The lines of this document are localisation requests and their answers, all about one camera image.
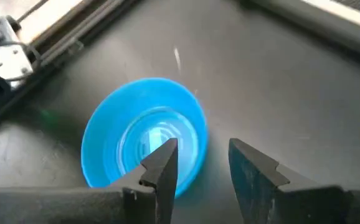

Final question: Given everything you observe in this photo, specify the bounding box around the black table mat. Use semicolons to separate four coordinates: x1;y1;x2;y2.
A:
0;0;360;224

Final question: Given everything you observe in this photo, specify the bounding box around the silver metal bracket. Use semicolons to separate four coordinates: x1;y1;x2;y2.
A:
0;15;35;91

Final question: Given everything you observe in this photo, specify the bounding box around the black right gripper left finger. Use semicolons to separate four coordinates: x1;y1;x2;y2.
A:
0;138;179;224

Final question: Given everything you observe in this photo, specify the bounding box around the black metal table frame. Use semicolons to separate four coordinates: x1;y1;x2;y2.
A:
0;0;360;131

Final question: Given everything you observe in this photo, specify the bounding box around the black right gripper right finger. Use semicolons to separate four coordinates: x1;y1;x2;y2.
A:
228;138;360;224

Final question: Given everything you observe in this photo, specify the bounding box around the teal blue plastic bowl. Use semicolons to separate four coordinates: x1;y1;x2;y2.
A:
80;77;210;200

